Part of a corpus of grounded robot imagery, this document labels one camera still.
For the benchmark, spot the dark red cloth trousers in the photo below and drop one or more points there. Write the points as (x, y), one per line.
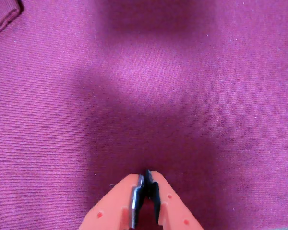
(62, 95)

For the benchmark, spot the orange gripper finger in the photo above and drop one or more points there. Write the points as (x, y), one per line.
(175, 213)
(110, 208)

